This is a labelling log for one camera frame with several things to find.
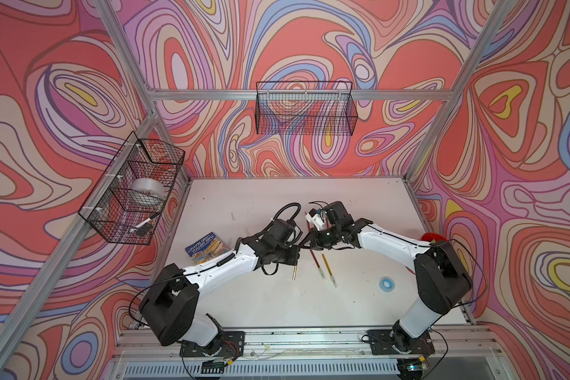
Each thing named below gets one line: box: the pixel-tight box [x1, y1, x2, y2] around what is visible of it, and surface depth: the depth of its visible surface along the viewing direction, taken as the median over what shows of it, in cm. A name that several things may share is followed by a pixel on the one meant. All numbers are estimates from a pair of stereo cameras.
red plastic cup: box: [420, 231, 449, 242], surface depth 85 cm
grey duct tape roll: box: [129, 178, 166, 207], surface depth 74 cm
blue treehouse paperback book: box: [185, 231, 231, 266], surface depth 95 cm
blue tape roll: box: [378, 276, 396, 293], surface depth 87 cm
